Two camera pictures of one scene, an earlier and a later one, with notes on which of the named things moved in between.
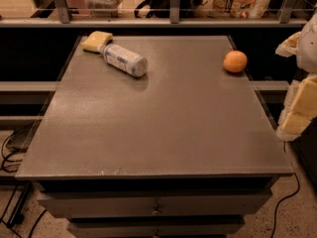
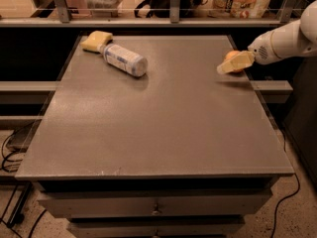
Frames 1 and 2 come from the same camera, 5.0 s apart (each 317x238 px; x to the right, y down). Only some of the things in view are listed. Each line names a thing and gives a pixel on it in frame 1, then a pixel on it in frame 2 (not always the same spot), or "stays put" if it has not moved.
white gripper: [308, 49] → [262, 51]
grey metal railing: [175, 20] stays put
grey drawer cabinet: [186, 151] stays put
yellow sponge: [91, 43] stays put
